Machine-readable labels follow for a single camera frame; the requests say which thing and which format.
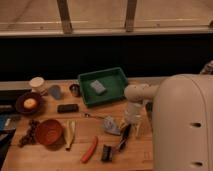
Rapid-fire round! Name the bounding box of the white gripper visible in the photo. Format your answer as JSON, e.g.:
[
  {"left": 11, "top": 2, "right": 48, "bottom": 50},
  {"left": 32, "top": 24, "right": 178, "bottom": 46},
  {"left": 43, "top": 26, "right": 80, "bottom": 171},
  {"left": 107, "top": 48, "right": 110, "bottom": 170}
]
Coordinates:
[{"left": 123, "top": 102, "right": 142, "bottom": 125}]

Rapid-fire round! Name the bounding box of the black dish brush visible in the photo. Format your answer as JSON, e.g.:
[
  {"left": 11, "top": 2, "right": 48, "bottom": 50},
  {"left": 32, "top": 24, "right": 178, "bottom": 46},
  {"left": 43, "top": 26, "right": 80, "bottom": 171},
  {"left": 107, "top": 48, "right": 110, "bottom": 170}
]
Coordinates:
[{"left": 101, "top": 124, "right": 131, "bottom": 162}]

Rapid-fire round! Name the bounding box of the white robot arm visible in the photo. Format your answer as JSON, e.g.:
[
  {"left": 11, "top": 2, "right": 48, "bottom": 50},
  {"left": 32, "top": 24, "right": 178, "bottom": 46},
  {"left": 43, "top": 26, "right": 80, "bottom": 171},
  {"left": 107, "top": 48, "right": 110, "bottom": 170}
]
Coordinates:
[{"left": 124, "top": 60, "right": 213, "bottom": 171}]

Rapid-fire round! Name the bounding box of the red bowl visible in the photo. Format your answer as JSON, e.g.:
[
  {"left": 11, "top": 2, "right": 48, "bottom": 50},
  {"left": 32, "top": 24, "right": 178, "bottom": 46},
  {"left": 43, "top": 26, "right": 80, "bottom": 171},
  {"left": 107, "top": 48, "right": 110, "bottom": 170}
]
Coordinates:
[{"left": 35, "top": 119, "right": 63, "bottom": 146}]

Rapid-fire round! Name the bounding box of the green plastic tray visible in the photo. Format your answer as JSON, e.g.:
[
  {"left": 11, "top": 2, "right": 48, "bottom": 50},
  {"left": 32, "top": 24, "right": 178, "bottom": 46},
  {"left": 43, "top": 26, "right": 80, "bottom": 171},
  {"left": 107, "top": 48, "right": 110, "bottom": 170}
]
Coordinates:
[{"left": 78, "top": 67, "right": 128, "bottom": 108}]

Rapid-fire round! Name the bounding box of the blue sponge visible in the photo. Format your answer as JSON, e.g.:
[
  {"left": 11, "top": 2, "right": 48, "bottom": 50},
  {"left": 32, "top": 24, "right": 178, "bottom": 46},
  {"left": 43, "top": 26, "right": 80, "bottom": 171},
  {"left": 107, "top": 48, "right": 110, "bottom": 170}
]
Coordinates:
[{"left": 90, "top": 80, "right": 106, "bottom": 95}]

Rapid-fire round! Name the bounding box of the metal spoon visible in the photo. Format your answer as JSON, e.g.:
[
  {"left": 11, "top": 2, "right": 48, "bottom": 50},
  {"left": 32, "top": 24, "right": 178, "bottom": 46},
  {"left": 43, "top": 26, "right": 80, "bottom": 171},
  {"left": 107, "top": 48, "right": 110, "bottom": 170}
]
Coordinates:
[{"left": 81, "top": 112, "right": 104, "bottom": 119}]

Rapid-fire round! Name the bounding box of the orange carrot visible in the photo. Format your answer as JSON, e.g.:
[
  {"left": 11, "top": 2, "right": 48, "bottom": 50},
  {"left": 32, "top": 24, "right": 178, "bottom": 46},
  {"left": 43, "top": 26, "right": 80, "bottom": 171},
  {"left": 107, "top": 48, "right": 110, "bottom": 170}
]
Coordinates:
[{"left": 81, "top": 136, "right": 98, "bottom": 163}]

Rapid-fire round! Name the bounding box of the yellow banana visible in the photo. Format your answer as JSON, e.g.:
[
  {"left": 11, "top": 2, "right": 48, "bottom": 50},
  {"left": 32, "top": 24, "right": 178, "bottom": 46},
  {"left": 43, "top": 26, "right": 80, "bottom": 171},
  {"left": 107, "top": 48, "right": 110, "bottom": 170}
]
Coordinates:
[{"left": 64, "top": 120, "right": 76, "bottom": 150}]

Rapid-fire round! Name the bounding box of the black rectangular block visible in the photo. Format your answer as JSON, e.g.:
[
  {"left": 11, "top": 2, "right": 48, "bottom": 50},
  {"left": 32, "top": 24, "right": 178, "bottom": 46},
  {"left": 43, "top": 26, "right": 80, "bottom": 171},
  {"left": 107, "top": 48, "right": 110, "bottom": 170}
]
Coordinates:
[{"left": 57, "top": 104, "right": 79, "bottom": 113}]

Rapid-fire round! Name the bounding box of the blue cup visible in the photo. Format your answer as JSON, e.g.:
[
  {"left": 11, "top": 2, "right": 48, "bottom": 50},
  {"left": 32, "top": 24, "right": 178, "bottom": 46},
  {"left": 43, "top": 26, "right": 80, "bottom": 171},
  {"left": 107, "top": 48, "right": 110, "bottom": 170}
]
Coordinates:
[{"left": 48, "top": 85, "right": 62, "bottom": 100}]

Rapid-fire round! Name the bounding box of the white cup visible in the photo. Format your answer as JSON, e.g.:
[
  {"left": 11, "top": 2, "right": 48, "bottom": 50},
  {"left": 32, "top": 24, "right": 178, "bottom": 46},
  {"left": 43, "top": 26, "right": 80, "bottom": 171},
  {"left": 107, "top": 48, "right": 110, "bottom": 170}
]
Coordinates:
[{"left": 29, "top": 77, "right": 47, "bottom": 95}]

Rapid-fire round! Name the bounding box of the yellow round fruit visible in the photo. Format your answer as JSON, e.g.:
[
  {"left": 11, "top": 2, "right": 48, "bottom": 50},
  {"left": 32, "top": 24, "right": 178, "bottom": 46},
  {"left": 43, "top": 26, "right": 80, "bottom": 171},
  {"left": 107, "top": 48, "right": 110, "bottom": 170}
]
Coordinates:
[{"left": 23, "top": 98, "right": 37, "bottom": 109}]

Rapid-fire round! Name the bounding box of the dark grape bunch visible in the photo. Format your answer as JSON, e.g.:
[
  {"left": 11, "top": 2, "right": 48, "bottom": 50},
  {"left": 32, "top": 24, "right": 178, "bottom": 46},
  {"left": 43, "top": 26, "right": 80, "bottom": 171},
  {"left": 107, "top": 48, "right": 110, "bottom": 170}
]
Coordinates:
[{"left": 18, "top": 120, "right": 40, "bottom": 148}]

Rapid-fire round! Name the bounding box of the dark brown plate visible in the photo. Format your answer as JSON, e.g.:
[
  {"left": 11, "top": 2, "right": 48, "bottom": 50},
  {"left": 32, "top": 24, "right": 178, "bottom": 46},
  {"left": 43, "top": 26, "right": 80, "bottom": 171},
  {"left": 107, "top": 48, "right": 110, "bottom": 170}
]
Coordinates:
[{"left": 15, "top": 92, "right": 44, "bottom": 115}]

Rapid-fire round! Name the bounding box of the blue object at left edge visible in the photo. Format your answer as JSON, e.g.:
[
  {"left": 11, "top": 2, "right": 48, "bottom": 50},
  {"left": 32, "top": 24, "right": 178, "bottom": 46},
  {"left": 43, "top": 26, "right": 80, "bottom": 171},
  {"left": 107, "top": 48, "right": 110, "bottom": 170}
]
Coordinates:
[{"left": 0, "top": 114, "right": 21, "bottom": 133}]

